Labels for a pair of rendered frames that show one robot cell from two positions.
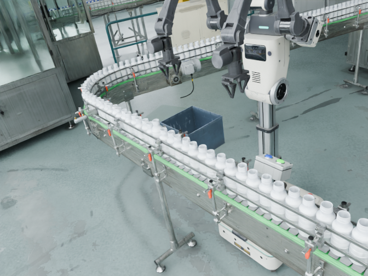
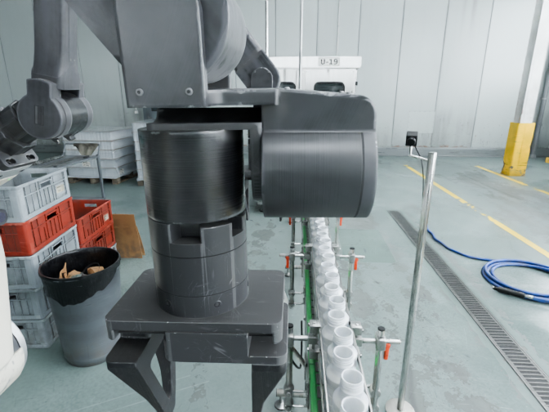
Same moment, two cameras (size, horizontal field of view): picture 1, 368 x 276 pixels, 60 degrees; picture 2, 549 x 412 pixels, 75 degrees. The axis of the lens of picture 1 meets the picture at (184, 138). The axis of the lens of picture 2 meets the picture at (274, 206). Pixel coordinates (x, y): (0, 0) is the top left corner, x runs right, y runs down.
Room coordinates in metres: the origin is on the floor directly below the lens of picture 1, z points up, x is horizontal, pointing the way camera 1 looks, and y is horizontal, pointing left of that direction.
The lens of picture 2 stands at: (1.73, 0.17, 1.61)
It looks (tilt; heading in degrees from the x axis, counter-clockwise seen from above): 17 degrees down; 219
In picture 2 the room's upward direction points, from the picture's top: straight up
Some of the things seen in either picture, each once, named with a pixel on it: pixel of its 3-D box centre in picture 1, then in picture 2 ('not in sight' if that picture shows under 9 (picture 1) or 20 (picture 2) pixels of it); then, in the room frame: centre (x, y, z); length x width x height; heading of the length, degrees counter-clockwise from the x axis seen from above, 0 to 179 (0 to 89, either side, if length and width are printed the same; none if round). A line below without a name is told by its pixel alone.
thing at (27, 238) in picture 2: not in sight; (24, 223); (0.99, -2.62, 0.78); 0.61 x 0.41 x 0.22; 42
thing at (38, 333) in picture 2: not in sight; (42, 309); (0.99, -2.61, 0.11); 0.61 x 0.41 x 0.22; 41
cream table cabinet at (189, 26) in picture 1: (195, 37); not in sight; (5.87, -0.54, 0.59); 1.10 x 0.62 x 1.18; 107
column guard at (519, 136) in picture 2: not in sight; (517, 149); (-7.48, -0.56, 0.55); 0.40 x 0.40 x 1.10; 35
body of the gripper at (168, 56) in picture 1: (168, 55); (202, 266); (1.60, 0.00, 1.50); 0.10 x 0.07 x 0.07; 126
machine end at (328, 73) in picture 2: not in sight; (302, 134); (-3.00, -3.03, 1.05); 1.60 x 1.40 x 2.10; 35
